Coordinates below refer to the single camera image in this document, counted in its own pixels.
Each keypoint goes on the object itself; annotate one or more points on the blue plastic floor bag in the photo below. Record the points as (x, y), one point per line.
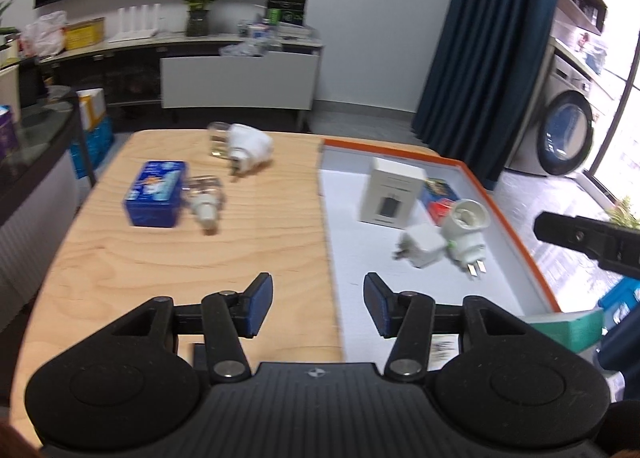
(99, 141)

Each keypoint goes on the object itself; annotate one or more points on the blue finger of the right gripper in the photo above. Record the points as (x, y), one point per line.
(618, 302)

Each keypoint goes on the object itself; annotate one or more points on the purple patterned gift box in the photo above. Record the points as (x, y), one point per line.
(8, 139)

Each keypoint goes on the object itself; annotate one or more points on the blue red playing card pack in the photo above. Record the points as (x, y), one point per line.
(437, 197)

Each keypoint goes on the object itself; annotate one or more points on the blue tin with cartoon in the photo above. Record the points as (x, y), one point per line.
(154, 199)

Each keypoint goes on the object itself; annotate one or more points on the black wall charger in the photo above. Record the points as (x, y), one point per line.
(199, 358)

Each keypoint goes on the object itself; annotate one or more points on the yellow cardboard box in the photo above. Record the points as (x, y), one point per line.
(84, 34)

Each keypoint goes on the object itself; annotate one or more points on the white small labelled bottle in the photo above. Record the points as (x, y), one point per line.
(443, 349)

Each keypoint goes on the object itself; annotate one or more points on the front-load washing machine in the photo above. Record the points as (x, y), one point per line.
(556, 135)

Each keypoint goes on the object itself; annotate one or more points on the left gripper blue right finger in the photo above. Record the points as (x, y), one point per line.
(382, 304)

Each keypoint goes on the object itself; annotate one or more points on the black green display box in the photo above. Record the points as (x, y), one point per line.
(289, 12)

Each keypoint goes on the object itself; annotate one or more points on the black glass round side table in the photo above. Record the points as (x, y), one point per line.
(39, 196)

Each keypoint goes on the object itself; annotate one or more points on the white plug-in repellent heater green button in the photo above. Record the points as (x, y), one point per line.
(463, 229)

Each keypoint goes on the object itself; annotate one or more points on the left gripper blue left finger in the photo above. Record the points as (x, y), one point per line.
(255, 303)

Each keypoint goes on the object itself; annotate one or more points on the white plastic bag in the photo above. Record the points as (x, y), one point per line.
(46, 36)

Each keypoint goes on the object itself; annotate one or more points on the white yellow floor carton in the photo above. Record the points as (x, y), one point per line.
(92, 107)

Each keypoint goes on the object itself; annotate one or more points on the white plug-in heater with bottle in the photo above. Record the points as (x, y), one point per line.
(246, 148)

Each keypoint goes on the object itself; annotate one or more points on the small floor plant by window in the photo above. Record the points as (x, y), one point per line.
(621, 214)

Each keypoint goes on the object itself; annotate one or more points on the white wifi router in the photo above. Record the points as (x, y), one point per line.
(136, 23)

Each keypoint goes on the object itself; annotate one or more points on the teal green product box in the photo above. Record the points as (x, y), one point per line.
(576, 331)

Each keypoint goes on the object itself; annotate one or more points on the orange white cardboard box tray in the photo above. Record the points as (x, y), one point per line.
(512, 279)

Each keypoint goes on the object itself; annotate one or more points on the white TV console cabinet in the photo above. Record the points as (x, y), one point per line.
(176, 72)

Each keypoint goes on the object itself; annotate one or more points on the white square wall charger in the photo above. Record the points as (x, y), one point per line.
(421, 245)

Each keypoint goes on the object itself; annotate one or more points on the clear repellent refill bottle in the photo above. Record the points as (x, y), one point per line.
(205, 197)

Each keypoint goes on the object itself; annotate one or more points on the white power adapter box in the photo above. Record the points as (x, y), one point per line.
(391, 193)

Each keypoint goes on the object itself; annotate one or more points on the dark blue curtain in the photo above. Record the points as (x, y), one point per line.
(482, 76)

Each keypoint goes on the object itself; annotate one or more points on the clear plastic bag on console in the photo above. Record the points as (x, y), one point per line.
(251, 48)

